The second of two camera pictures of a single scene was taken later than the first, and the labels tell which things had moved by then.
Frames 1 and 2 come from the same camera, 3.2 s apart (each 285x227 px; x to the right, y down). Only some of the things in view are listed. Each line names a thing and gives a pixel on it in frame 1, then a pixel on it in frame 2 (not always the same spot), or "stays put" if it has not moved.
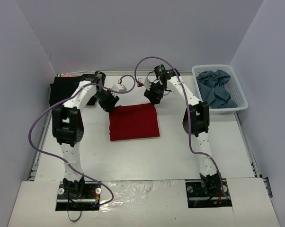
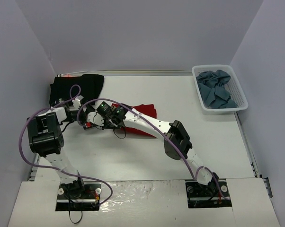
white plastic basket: [218, 85] stays put
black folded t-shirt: [62, 87] stays put
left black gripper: [109, 101] → [82, 117]
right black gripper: [153, 95] → [95, 124]
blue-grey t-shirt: [211, 86] stays put
